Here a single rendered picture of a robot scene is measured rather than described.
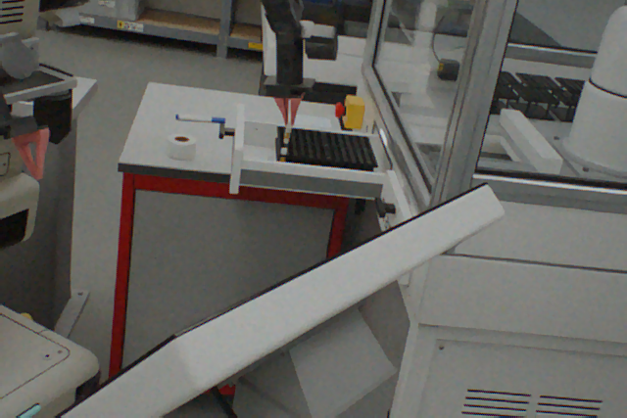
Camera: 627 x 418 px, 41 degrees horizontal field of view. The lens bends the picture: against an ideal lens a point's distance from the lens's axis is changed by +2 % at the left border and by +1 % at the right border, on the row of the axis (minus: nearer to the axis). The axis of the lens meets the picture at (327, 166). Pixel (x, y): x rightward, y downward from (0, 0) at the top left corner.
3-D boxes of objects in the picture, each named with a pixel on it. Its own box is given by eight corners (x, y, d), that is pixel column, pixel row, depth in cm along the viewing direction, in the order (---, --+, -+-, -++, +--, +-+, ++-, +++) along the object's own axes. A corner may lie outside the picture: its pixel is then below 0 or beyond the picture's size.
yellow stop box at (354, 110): (342, 128, 219) (347, 103, 217) (339, 118, 226) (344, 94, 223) (361, 130, 220) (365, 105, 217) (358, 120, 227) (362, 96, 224)
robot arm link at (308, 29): (281, -7, 168) (273, 22, 163) (337, -4, 167) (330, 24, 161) (286, 38, 177) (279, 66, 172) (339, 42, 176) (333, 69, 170)
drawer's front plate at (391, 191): (399, 286, 152) (409, 233, 148) (376, 214, 178) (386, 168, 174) (408, 287, 152) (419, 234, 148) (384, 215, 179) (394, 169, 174)
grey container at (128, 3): (74, 13, 552) (75, -14, 546) (86, 3, 580) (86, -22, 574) (136, 22, 555) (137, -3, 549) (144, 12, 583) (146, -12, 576)
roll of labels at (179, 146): (177, 161, 202) (178, 146, 201) (160, 151, 207) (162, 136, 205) (200, 156, 207) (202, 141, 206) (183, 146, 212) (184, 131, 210)
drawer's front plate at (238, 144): (229, 194, 176) (234, 147, 172) (232, 144, 203) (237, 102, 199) (237, 195, 177) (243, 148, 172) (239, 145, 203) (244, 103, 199)
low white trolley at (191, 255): (100, 416, 226) (118, 161, 197) (132, 293, 283) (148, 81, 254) (312, 429, 234) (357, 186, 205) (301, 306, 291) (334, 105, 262)
